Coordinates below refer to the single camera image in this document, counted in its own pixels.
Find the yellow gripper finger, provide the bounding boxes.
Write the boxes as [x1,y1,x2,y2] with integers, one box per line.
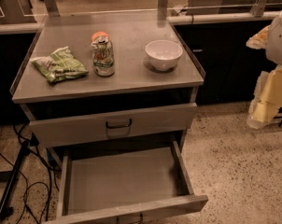
[247,65,282,129]
[246,26,269,49]

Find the green 7up can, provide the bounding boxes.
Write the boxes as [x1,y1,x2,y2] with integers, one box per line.
[92,35,115,77]

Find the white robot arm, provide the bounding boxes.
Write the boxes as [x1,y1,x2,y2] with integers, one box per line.
[247,10,282,129]

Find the grey metal drawer cabinet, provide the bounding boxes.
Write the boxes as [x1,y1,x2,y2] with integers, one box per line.
[9,8,209,224]

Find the open grey middle drawer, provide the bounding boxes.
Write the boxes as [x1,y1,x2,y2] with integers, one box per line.
[45,141,208,224]

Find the grey top drawer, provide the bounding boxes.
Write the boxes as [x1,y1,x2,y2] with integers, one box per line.
[30,103,197,147]

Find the white ceramic bowl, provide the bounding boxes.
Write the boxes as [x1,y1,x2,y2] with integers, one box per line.
[146,40,183,71]

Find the orange fruit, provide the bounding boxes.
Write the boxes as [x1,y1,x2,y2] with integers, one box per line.
[91,31,109,42]

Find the green chip bag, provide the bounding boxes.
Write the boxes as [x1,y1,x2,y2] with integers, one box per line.
[30,47,89,84]

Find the black stand pole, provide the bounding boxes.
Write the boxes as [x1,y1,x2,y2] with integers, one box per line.
[0,141,28,220]

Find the black floor cables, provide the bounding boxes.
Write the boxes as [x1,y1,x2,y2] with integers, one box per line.
[0,123,61,224]

